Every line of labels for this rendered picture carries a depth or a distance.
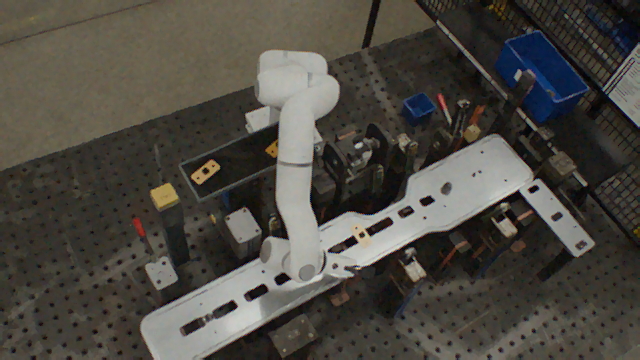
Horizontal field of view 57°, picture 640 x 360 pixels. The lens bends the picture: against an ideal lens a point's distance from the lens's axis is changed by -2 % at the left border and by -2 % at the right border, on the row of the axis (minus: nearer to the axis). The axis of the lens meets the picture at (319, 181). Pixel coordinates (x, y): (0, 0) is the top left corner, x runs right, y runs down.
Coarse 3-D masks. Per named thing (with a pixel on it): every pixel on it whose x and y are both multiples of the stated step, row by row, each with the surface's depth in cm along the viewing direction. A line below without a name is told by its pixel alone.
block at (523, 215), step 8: (520, 200) 202; (512, 208) 200; (520, 208) 201; (528, 208) 201; (512, 216) 201; (520, 216) 199; (528, 216) 200; (520, 224) 199; (528, 224) 199; (520, 232) 203
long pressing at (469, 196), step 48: (480, 144) 210; (432, 192) 198; (480, 192) 200; (336, 240) 186; (384, 240) 187; (240, 288) 174; (288, 288) 176; (144, 336) 165; (192, 336) 166; (240, 336) 168
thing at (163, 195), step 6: (162, 186) 171; (168, 186) 171; (156, 192) 170; (162, 192) 170; (168, 192) 170; (174, 192) 170; (156, 198) 169; (162, 198) 169; (168, 198) 169; (174, 198) 169; (162, 204) 168
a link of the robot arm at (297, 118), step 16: (320, 80) 159; (304, 96) 151; (320, 96) 155; (336, 96) 161; (288, 112) 147; (304, 112) 147; (320, 112) 157; (288, 128) 147; (304, 128) 147; (288, 144) 148; (304, 144) 148; (288, 160) 149; (304, 160) 149
